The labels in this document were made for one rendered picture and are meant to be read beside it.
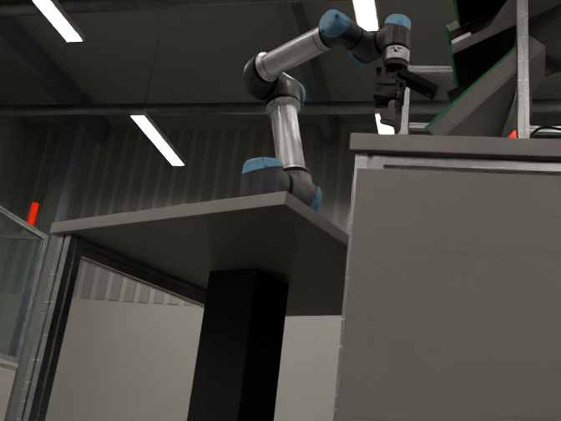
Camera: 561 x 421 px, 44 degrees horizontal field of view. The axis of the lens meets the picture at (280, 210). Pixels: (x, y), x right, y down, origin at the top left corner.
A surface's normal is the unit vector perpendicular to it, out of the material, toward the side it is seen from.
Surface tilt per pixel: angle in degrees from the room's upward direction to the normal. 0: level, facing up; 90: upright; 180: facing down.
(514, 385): 90
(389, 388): 90
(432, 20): 180
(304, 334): 90
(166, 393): 90
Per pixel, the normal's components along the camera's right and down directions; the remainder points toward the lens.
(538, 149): -0.15, -0.36
